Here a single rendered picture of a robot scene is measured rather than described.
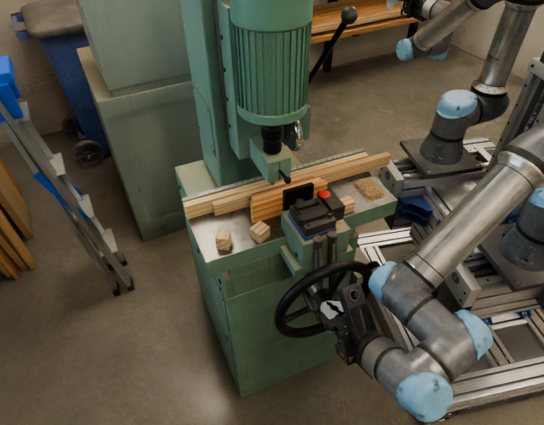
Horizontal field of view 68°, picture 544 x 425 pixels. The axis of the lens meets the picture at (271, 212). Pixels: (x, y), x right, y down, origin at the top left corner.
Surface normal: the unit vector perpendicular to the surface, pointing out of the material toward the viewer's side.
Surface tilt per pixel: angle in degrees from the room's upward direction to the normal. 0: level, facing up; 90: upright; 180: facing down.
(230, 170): 90
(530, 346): 0
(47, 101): 90
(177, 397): 1
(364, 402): 0
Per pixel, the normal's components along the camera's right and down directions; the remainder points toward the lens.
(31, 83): 0.45, 0.62
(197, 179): 0.00, -0.73
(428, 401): 0.34, 0.18
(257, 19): -0.30, 0.66
